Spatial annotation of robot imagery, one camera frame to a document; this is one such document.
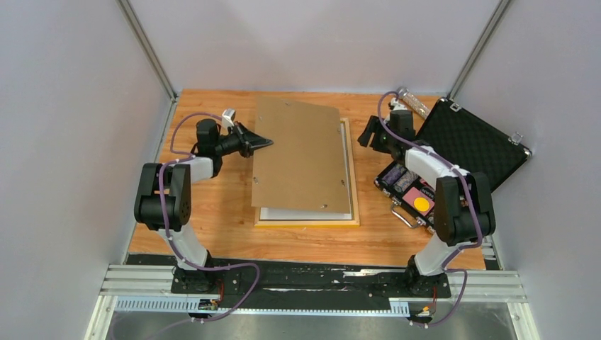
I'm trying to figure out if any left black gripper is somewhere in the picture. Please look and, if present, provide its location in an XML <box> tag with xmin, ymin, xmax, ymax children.
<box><xmin>215</xmin><ymin>122</ymin><xmax>274</xmax><ymax>159</ymax></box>

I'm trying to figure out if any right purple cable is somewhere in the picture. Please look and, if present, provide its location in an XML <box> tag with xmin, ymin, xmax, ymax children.
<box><xmin>377</xmin><ymin>91</ymin><xmax>485</xmax><ymax>329</ymax></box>

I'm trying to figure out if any brown cardboard backing board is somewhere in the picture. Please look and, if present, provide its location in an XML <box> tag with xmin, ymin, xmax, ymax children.
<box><xmin>252</xmin><ymin>96</ymin><xmax>351</xmax><ymax>213</ymax></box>

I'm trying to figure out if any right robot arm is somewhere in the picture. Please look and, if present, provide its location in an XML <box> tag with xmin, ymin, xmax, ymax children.
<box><xmin>358</xmin><ymin>109</ymin><xmax>495</xmax><ymax>297</ymax></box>

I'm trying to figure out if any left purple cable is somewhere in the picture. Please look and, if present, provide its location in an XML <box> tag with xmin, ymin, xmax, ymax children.
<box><xmin>108</xmin><ymin>112</ymin><xmax>262</xmax><ymax>340</ymax></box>

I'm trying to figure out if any yellow round chip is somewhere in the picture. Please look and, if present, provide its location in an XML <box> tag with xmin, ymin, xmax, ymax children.
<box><xmin>413</xmin><ymin>197</ymin><xmax>431</xmax><ymax>213</ymax></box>

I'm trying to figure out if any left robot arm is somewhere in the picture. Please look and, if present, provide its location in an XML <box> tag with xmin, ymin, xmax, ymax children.
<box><xmin>133</xmin><ymin>118</ymin><xmax>273</xmax><ymax>293</ymax></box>

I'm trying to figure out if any black aluminium chip case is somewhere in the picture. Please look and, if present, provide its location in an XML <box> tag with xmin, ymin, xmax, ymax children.
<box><xmin>374</xmin><ymin>98</ymin><xmax>531</xmax><ymax>232</ymax></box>

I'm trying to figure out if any purple cable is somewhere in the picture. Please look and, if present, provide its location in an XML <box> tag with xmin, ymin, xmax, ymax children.
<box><xmin>108</xmin><ymin>112</ymin><xmax>262</xmax><ymax>340</ymax></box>
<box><xmin>377</xmin><ymin>91</ymin><xmax>485</xmax><ymax>329</ymax></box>

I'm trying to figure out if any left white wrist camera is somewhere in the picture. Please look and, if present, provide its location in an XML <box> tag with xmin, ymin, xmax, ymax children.
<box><xmin>221</xmin><ymin>108</ymin><xmax>236</xmax><ymax>129</ymax></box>

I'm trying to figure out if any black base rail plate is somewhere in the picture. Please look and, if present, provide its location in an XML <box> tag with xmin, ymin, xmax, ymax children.
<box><xmin>123</xmin><ymin>253</ymin><xmax>501</xmax><ymax>313</ymax></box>

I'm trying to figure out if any yellow wooden picture frame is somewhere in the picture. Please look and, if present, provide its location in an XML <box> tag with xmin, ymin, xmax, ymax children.
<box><xmin>254</xmin><ymin>118</ymin><xmax>361</xmax><ymax>228</ymax></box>

